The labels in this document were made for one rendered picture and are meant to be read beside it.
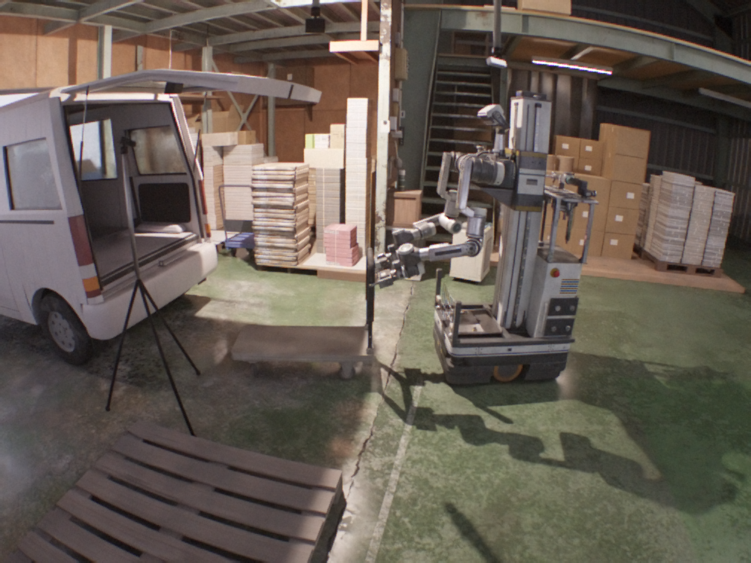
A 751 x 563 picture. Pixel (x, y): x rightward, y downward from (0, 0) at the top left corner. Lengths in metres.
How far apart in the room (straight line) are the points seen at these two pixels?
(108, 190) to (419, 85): 3.39
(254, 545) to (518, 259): 2.03
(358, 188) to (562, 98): 4.51
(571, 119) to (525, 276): 5.48
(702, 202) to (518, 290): 3.84
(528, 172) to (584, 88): 5.63
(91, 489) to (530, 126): 2.83
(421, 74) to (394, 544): 4.36
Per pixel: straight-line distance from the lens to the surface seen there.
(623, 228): 5.94
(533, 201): 2.48
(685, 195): 5.84
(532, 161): 2.45
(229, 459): 2.01
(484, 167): 2.19
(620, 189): 5.84
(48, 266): 3.01
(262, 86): 2.24
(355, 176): 4.52
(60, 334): 3.30
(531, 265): 2.64
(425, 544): 1.82
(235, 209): 6.19
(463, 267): 4.26
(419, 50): 4.93
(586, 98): 7.96
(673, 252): 5.94
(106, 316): 2.80
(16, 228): 3.24
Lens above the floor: 1.49
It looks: 21 degrees down
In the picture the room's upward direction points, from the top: 1 degrees clockwise
